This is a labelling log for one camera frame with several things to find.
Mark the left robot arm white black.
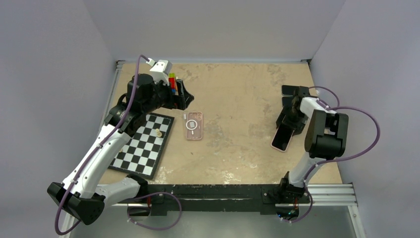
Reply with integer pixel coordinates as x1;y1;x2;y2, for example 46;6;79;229
47;73;194;230

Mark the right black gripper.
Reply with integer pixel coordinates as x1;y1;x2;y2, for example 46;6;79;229
275;104;308;136

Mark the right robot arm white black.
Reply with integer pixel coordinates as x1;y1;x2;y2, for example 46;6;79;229
271;85;349;202

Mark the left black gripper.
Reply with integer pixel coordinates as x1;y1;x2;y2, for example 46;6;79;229
142;75;193;115

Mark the colourful toy brick car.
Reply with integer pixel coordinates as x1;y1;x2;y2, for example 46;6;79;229
168;73;178;95

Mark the clear magsafe phone case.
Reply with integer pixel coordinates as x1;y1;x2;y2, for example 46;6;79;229
183;112;202;139

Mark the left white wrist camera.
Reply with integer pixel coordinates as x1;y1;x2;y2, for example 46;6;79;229
149;60;172;85

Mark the pink phone case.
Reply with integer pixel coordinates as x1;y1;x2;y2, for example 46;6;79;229
186;112;204;141

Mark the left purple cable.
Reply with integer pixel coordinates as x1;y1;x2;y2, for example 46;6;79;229
54;55;155;236

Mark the black white chessboard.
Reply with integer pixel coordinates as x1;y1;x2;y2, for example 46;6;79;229
108;113;174;179

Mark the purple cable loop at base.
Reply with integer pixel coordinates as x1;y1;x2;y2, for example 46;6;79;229
127;194;181;231

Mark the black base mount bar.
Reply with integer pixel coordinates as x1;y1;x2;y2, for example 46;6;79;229
123;182;311;217

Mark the phone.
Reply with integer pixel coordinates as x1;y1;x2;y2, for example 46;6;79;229
271;125;294;152

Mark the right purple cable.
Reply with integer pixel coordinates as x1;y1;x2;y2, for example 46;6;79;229
303;86;381;184

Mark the aluminium frame rail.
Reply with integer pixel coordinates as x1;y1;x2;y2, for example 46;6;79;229
59;59;125;238

